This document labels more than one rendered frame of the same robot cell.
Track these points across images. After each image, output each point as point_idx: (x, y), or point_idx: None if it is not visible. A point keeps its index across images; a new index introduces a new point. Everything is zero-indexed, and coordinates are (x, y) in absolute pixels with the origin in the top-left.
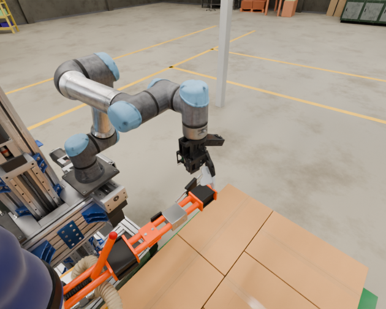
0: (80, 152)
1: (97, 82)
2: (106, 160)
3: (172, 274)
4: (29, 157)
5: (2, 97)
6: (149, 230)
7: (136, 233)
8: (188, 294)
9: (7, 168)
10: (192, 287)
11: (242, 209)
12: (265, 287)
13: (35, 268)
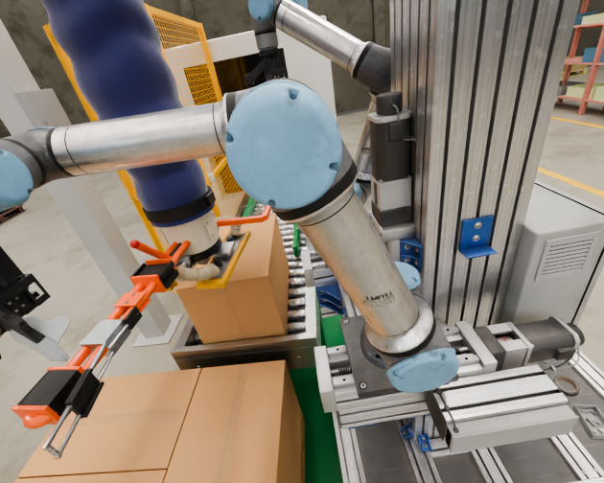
0: None
1: (139, 119)
2: (475, 422)
3: (230, 466)
4: (394, 228)
5: (429, 126)
6: (129, 299)
7: (147, 290)
8: (193, 464)
9: (372, 210)
10: (192, 476)
11: None
12: None
13: (149, 191)
